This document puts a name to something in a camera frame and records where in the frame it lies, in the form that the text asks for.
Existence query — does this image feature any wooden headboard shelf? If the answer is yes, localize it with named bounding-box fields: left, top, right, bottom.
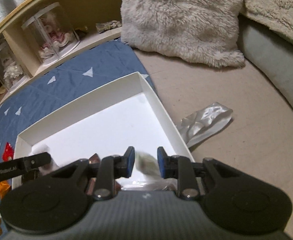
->
left=0, top=0, right=122, bottom=106

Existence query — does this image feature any red doll in case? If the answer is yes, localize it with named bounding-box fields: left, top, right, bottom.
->
left=21, top=2, right=80, bottom=64

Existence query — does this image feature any grey-green bolster cushion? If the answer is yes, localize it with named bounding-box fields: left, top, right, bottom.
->
left=238, top=15, right=293, bottom=108

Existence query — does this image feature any white doll in case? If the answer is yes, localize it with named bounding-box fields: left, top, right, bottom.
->
left=0, top=41, right=28, bottom=92

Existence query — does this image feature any small trinket on shelf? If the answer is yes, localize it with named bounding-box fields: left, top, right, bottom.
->
left=96, top=20, right=122, bottom=34

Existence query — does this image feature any red snack packet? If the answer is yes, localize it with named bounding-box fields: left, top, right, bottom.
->
left=2, top=142, right=14, bottom=161

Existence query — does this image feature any silver foil packet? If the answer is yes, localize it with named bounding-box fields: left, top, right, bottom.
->
left=176, top=102, right=233, bottom=148

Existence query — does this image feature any blue triangle-pattern quilt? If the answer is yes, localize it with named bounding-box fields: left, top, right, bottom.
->
left=0, top=39, right=153, bottom=161

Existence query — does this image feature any orange snack bar packet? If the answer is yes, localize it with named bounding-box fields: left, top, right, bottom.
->
left=0, top=180, right=12, bottom=199

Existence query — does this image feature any white shallow box tray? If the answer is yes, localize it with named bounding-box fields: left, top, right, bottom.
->
left=11, top=71, right=196, bottom=196

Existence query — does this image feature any fluffy cream pillow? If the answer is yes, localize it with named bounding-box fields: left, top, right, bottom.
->
left=121, top=0, right=245, bottom=68

